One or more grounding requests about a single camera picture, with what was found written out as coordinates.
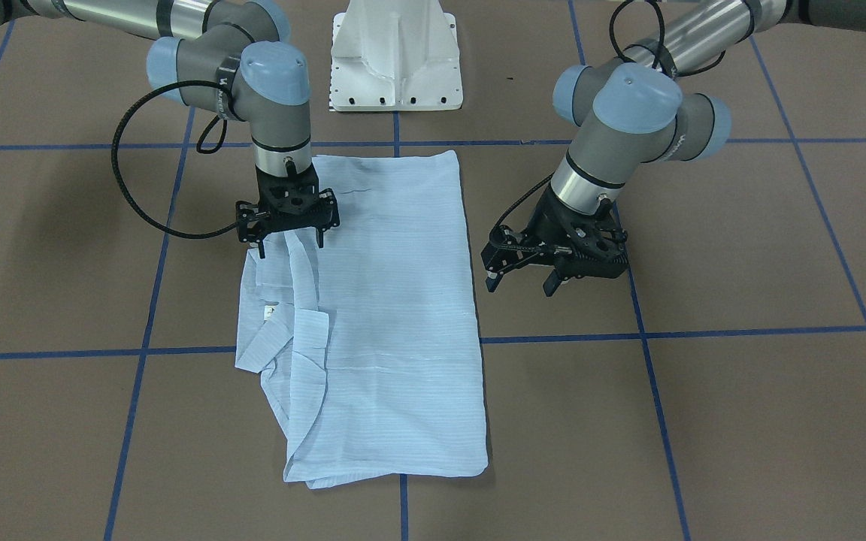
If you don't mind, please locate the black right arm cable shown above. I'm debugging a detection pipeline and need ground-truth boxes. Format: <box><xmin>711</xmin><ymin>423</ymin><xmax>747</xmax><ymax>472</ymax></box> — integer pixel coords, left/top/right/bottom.
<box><xmin>110</xmin><ymin>80</ymin><xmax>256</xmax><ymax>243</ymax></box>

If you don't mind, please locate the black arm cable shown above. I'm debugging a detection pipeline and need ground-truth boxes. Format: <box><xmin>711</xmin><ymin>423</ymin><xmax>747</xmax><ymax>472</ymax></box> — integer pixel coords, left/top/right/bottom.
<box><xmin>493</xmin><ymin>0</ymin><xmax>727</xmax><ymax>234</ymax></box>
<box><xmin>110</xmin><ymin>80</ymin><xmax>256</xmax><ymax>243</ymax></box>

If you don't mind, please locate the light blue button shirt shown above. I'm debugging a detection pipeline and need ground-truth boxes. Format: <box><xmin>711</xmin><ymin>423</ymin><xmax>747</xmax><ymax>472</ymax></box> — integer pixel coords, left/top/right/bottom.
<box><xmin>236</xmin><ymin>150</ymin><xmax>489</xmax><ymax>489</ymax></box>

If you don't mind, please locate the white camera column base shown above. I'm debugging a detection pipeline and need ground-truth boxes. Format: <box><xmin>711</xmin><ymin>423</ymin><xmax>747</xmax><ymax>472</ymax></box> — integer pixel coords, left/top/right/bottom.
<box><xmin>328</xmin><ymin>1</ymin><xmax>464</xmax><ymax>113</ymax></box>

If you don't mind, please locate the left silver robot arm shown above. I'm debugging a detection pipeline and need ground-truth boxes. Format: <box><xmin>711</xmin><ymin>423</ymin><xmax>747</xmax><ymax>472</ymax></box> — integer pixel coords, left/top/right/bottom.
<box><xmin>481</xmin><ymin>1</ymin><xmax>866</xmax><ymax>297</ymax></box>

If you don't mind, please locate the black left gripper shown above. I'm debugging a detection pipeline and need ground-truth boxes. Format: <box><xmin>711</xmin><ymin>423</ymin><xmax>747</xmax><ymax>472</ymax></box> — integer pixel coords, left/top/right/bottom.
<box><xmin>481</xmin><ymin>185</ymin><xmax>629</xmax><ymax>298</ymax></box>

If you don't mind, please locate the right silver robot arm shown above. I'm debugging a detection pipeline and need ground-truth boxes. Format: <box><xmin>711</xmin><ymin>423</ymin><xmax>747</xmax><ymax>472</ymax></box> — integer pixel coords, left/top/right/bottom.
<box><xmin>0</xmin><ymin>1</ymin><xmax>340</xmax><ymax>252</ymax></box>

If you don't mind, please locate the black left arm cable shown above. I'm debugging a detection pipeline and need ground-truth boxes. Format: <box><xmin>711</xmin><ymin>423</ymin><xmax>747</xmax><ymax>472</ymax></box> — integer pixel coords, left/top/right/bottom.
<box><xmin>493</xmin><ymin>0</ymin><xmax>727</xmax><ymax>234</ymax></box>

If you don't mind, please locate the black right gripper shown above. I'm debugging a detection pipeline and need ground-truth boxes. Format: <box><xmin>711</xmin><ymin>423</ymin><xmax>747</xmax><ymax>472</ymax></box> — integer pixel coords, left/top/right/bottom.
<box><xmin>236</xmin><ymin>163</ymin><xmax>341</xmax><ymax>259</ymax></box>

